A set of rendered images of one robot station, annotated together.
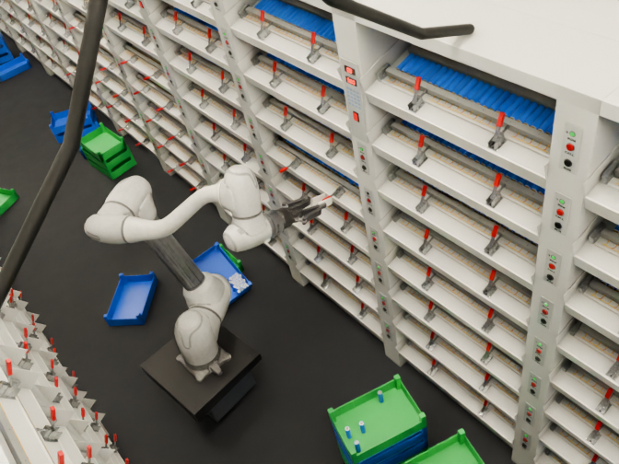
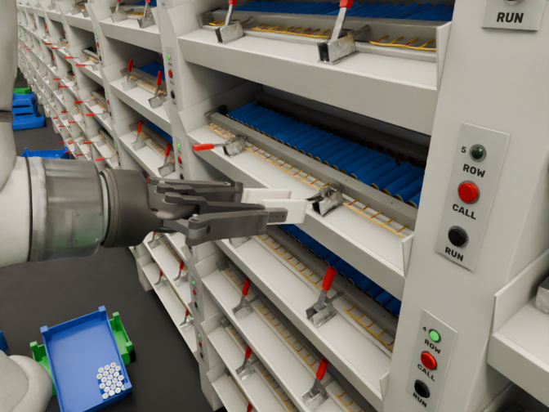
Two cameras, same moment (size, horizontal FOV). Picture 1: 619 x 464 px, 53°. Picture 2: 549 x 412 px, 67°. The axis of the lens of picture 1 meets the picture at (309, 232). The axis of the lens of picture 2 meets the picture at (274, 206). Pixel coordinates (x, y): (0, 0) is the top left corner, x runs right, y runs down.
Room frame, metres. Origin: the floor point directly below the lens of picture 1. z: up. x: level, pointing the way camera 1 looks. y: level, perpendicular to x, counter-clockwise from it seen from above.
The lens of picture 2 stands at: (1.27, -0.05, 1.16)
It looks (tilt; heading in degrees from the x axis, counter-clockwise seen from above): 27 degrees down; 357
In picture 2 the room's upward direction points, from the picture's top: straight up
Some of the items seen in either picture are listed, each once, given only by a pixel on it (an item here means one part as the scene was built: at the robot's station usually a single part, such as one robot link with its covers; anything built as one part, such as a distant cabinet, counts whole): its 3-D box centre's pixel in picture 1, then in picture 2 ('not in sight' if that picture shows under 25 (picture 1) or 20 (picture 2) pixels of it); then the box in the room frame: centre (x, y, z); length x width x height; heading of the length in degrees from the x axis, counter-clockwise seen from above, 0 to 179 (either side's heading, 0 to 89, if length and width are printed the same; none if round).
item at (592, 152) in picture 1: (561, 321); not in sight; (1.01, -0.66, 0.86); 0.20 x 0.09 x 1.73; 120
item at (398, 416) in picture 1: (376, 417); not in sight; (1.13, -0.07, 0.36); 0.30 x 0.20 x 0.08; 104
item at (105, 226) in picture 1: (109, 226); not in sight; (1.79, 0.72, 1.00); 0.18 x 0.14 x 0.13; 67
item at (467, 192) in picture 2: not in sight; (469, 191); (1.57, -0.23, 1.01); 0.02 x 0.01 x 0.02; 30
